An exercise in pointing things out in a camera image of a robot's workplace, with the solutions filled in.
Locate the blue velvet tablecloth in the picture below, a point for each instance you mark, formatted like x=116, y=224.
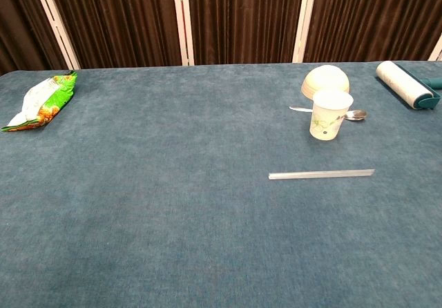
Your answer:
x=172, y=201

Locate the brown pleated curtain panel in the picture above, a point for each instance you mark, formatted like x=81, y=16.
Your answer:
x=117, y=21
x=20, y=21
x=241, y=21
x=373, y=18

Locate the white screen frame post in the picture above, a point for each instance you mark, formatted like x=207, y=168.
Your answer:
x=182, y=28
x=58, y=28
x=438, y=50
x=304, y=28

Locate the white paper cup floral print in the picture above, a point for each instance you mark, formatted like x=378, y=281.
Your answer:
x=326, y=121

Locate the cream upturned bowl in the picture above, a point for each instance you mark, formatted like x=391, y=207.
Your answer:
x=326, y=78

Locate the teal lint roller white roll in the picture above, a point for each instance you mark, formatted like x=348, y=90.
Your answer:
x=400, y=81

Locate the metal spoon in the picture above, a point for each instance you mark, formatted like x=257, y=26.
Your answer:
x=357, y=115

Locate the clear plastic straw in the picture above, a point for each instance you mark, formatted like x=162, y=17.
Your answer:
x=321, y=174

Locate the green white snack bag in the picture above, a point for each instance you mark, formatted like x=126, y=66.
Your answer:
x=52, y=97

